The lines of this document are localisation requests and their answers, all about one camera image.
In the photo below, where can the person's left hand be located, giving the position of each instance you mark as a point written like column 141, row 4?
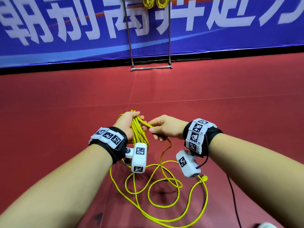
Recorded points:
column 126, row 123

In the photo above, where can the person's right hand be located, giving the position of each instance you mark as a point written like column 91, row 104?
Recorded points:
column 166, row 125

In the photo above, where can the metal rack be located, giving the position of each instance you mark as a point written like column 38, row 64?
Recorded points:
column 151, row 67

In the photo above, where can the person's right forearm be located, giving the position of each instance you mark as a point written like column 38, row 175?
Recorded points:
column 261, row 178

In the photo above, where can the person's left forearm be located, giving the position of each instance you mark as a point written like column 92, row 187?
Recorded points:
column 57, row 192

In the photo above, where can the black marker wristband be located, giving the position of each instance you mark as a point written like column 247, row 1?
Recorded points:
column 200, row 135
column 109, row 140

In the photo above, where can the blue banner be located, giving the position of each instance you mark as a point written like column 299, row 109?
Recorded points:
column 71, row 30

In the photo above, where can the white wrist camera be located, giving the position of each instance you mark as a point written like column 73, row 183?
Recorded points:
column 187, row 162
column 138, row 156

